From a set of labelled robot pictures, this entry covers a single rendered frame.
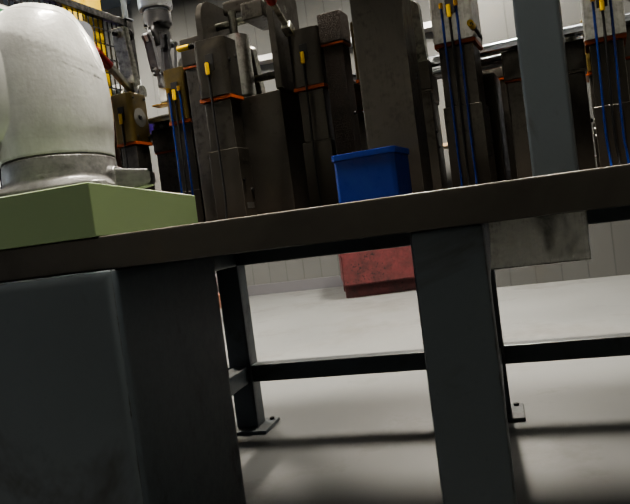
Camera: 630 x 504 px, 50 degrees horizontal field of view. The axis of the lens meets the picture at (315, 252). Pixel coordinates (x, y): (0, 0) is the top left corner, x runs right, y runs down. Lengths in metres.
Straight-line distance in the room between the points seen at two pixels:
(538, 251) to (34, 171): 1.36
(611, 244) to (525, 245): 3.91
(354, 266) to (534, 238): 4.28
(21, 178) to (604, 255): 5.19
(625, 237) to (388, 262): 1.95
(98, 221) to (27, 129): 0.19
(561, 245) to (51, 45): 1.39
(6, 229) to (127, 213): 0.14
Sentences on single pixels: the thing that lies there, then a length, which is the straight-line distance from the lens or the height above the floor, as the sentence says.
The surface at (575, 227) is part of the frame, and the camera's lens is 1.93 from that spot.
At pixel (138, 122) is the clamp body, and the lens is 1.70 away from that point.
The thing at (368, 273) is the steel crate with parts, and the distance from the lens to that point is 6.12.
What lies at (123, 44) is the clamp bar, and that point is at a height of 1.17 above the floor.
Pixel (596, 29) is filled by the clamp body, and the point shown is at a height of 0.96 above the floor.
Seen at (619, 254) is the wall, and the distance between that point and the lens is 5.83.
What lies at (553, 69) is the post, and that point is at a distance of 1.18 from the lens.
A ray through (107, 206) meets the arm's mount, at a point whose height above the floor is 0.74.
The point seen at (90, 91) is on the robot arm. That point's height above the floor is 0.90.
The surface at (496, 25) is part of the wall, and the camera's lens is 5.91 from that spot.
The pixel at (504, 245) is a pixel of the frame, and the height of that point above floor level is 0.56.
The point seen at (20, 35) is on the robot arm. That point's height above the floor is 0.97.
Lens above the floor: 0.68
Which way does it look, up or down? 2 degrees down
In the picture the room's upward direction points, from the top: 7 degrees counter-clockwise
